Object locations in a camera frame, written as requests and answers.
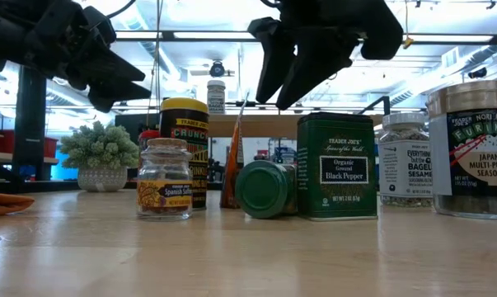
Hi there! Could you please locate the yellow hanging cord tag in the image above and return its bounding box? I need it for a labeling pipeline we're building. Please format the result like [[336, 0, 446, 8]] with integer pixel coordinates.
[[402, 0, 416, 50]]

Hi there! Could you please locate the orange cloth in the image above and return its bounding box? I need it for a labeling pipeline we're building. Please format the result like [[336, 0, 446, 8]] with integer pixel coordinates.
[[0, 193, 36, 219]]

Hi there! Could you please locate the small saffron glass jar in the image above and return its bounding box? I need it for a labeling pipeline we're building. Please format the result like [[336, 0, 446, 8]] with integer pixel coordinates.
[[135, 137, 195, 222]]

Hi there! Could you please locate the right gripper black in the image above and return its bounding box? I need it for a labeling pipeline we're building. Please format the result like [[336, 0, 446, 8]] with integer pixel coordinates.
[[247, 0, 404, 111]]

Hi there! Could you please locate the white-label herb spice jar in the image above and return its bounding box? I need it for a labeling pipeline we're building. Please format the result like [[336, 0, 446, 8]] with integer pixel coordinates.
[[206, 79, 227, 116]]

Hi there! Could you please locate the black overhead light bar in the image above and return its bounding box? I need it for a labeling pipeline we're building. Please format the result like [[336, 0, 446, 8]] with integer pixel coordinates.
[[114, 29, 497, 45]]

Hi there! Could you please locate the orange taco seasoning pouch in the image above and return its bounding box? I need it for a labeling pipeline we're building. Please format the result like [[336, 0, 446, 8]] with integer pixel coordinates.
[[219, 92, 249, 210]]

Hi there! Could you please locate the furikake seasoning jar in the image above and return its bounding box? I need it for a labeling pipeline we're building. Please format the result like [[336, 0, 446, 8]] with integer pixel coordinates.
[[424, 80, 497, 220]]

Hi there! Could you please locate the green plant in white pot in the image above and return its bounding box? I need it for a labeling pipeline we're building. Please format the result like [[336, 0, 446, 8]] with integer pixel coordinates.
[[59, 121, 141, 193]]

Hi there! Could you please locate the blue panel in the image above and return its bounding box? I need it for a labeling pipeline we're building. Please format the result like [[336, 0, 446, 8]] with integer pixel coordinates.
[[49, 150, 79, 182]]

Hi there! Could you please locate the thin hanging cable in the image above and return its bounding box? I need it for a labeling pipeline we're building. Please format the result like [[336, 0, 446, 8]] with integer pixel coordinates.
[[147, 0, 165, 116]]

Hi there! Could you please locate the wooden shelf with black legs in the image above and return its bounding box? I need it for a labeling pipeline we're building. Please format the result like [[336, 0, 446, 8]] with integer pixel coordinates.
[[209, 95, 392, 139]]

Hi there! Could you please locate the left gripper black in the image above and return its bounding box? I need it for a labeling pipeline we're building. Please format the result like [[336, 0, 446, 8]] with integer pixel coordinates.
[[25, 0, 152, 114]]

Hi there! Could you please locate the black upright post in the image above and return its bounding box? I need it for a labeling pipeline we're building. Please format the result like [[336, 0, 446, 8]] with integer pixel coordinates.
[[15, 65, 47, 182]]

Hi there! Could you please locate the yellow-lid crunchy onion can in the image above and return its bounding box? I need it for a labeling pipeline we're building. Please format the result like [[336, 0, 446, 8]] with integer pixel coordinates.
[[159, 97, 210, 210]]

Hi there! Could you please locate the green black pepper tin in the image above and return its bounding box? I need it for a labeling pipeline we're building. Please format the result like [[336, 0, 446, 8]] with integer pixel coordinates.
[[296, 111, 379, 222]]

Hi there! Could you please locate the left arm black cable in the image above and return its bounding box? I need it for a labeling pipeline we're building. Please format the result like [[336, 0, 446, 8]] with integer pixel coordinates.
[[106, 0, 138, 20]]

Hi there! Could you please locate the red storage bin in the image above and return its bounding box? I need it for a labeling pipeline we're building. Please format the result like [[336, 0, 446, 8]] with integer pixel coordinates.
[[0, 130, 59, 158]]

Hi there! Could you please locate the black ceiling camera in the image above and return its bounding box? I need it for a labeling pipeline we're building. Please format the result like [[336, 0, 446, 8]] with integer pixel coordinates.
[[209, 59, 236, 78]]

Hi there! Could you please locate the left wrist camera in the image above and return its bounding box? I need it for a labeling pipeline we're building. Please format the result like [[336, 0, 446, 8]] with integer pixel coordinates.
[[82, 6, 117, 46]]

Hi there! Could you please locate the green-lidded glass spice jar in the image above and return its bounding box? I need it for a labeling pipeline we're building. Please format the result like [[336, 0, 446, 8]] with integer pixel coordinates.
[[234, 159, 298, 219]]

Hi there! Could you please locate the patterned red-lid grinder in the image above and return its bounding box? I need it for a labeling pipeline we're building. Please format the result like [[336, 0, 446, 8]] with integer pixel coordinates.
[[138, 130, 162, 152]]

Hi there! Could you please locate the everything bagel sesame jar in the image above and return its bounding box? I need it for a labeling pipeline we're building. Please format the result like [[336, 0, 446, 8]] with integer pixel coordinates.
[[377, 112, 434, 209]]

